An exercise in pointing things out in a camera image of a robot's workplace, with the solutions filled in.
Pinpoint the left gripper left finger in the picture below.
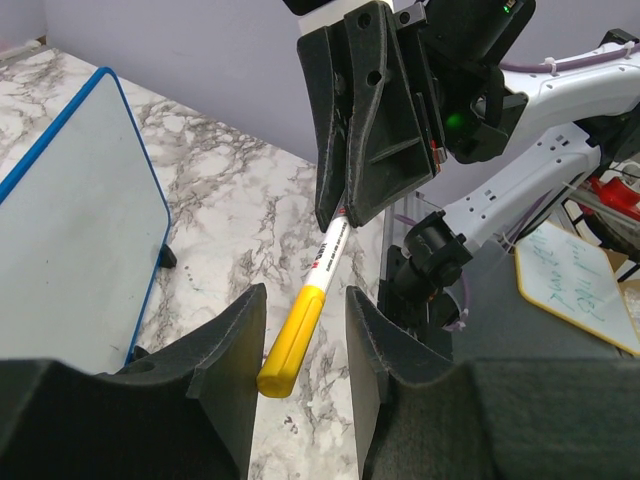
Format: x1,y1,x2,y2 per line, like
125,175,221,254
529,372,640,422
1,284,267,479

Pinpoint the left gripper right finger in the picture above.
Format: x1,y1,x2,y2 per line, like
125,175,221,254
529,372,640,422
345,287,639,479

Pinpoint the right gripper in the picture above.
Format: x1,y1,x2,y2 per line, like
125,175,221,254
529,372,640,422
297,1,536,231

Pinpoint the yellow white marker pen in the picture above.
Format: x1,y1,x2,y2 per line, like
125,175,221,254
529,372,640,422
256,206,351,398

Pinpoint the blue framed whiteboard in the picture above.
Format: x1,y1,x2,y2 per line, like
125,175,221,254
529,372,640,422
1,67,170,374

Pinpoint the yellow framed whiteboard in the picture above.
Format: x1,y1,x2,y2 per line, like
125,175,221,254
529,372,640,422
514,221,639,357

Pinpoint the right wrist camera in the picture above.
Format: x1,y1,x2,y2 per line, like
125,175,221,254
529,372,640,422
284,0,370,36

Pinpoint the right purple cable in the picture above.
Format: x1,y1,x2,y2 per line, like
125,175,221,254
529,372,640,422
499,47,640,74

